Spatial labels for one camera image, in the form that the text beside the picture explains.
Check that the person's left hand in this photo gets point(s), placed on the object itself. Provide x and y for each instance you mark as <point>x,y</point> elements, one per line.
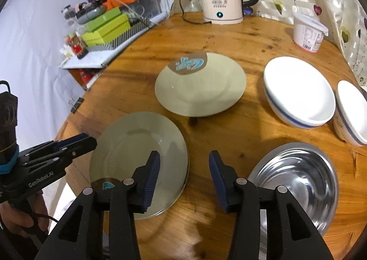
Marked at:
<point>14,220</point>

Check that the jar with black lid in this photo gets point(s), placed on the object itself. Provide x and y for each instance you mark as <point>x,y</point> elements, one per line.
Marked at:
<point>68,13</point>

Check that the green plate with brown print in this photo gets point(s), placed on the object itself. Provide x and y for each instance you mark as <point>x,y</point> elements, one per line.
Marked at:
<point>134,145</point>
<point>200,88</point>

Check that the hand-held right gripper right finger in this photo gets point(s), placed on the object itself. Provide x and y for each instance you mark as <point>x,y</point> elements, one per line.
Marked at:
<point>218,179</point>

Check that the small jar with red label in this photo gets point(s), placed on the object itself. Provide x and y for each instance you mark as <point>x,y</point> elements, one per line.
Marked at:
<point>76,45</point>

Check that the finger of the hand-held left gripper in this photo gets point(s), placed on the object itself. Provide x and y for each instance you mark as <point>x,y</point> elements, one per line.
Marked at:
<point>73,139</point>
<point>83,147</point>

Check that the grey round device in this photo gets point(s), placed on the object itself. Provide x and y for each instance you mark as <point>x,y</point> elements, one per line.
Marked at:
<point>90,15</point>

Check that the stainless steel bowl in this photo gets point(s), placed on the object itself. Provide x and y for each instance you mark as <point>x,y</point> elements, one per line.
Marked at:
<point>301,179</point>

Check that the black binder clip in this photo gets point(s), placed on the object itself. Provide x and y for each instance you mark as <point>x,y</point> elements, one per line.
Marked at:
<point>76,104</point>

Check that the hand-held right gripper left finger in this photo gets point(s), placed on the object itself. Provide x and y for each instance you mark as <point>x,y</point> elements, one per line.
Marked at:
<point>152,177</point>

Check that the white plastic tub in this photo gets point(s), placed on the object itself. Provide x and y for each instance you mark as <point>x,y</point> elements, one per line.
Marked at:
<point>308,33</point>

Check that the lime green box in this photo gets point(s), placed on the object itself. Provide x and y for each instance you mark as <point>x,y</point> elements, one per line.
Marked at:
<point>110,32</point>
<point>104,18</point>

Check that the black white striped box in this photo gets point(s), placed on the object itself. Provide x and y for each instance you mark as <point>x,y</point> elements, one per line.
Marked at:
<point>130,32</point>

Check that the small white bowl blue stripe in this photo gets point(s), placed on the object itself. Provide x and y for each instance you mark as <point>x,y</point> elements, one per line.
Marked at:
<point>351,111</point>

